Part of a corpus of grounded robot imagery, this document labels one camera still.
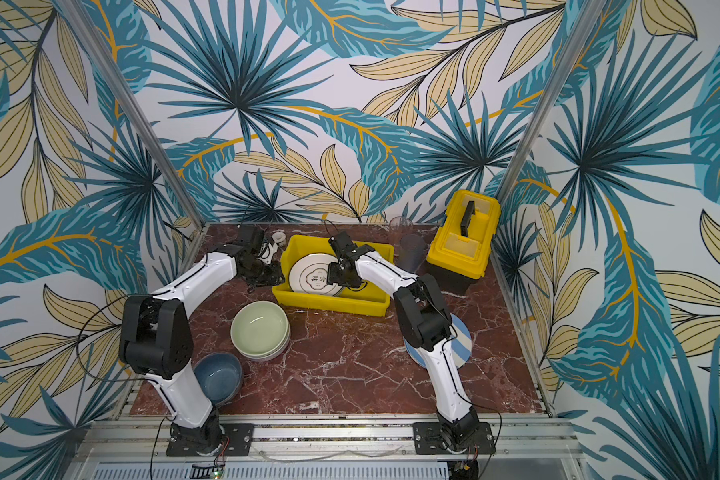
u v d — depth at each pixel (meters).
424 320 0.58
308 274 1.02
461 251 0.90
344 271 0.75
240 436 0.73
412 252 0.99
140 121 0.87
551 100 0.83
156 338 0.48
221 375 0.82
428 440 0.73
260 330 0.87
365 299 0.89
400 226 1.21
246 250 0.71
